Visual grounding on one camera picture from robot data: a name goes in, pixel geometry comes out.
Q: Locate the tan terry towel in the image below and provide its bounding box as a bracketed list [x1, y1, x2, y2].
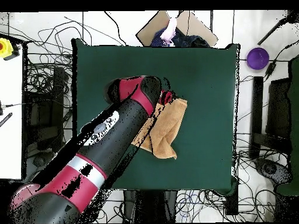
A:
[130, 97, 188, 160]

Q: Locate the black flat panel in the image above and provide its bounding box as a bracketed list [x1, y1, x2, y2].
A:
[266, 78, 293, 141]

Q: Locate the dark green table cloth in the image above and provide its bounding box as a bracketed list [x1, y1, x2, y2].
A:
[71, 38, 241, 195]

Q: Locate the dark blue clothes pile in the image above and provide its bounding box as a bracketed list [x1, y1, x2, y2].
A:
[150, 27, 211, 48]

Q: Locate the pink cloth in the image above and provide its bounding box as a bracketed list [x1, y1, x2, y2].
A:
[160, 17, 178, 45]

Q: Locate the cardboard box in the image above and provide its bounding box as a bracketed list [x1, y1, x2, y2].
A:
[135, 10, 219, 47]

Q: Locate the black upright bar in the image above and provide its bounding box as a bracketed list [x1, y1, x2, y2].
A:
[249, 76, 264, 159]

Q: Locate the purple bowl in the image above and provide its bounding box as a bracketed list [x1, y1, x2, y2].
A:
[246, 47, 270, 70]

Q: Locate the black power adapter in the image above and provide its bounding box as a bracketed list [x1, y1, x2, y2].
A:
[265, 61, 277, 78]

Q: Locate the black equipment stand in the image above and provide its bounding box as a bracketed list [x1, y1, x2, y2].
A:
[22, 66, 71, 152]

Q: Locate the black rod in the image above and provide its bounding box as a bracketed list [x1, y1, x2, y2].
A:
[257, 10, 299, 46]

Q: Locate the green cloth on side table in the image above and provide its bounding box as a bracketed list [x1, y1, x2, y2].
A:
[276, 58, 299, 197]

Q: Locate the white side table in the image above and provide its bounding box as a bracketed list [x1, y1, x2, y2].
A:
[0, 45, 24, 180]

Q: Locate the yellow emergency stop button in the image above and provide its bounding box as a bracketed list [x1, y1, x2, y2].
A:
[0, 37, 14, 58]

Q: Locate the tangle of black cables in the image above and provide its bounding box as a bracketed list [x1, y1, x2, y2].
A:
[23, 16, 94, 99]

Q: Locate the black ribbed strap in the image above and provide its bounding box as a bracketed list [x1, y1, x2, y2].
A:
[0, 112, 13, 128]

